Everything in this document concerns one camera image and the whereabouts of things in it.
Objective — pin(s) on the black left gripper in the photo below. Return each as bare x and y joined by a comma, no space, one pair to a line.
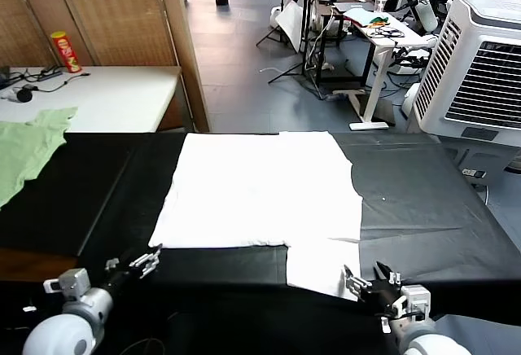
122,278

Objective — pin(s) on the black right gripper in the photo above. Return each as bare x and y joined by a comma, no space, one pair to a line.
382,296

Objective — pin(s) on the white t-shirt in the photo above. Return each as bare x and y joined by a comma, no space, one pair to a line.
260,192

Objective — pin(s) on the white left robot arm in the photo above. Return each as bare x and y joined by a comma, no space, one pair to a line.
57,336

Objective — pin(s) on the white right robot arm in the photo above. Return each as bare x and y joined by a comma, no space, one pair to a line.
423,343

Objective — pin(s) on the black tablecloth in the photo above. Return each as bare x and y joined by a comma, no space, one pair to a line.
407,208

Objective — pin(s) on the white floor power strip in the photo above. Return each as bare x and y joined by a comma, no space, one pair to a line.
474,173

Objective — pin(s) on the light green garment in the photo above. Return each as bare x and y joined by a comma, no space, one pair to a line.
24,147

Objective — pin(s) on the white side table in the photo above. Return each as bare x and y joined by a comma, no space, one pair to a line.
122,98

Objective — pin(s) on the black and white handheld device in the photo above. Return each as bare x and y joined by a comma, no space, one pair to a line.
22,94

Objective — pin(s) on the black power strip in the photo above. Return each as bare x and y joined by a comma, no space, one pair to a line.
51,73

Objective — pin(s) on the red chips can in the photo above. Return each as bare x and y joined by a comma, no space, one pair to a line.
67,51

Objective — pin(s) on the white air cooler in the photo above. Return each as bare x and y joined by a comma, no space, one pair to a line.
480,78

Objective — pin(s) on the black monitor stand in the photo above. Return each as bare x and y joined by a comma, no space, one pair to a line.
304,45

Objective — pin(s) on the white standing desk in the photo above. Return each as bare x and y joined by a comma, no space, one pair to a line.
407,34

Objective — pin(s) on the wooden slatted partition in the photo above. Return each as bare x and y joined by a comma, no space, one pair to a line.
114,13

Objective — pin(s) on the orange cloth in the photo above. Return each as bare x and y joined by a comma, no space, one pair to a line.
376,23

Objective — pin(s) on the teal cloth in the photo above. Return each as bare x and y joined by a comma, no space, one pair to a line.
360,15

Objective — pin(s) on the white leaning board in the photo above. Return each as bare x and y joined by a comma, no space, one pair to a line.
291,21

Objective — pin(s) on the dark brown desk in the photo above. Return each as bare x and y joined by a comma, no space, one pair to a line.
325,9

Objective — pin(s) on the clear plastic cup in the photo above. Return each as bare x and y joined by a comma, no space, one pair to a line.
380,5

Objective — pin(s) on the laptop computer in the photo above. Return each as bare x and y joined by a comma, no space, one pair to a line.
354,5

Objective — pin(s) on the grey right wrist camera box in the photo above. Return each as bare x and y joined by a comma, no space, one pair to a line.
415,296

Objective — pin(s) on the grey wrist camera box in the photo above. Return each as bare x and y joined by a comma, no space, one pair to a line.
415,296
73,281

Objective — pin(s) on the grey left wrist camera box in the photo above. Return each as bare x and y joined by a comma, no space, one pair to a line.
73,281

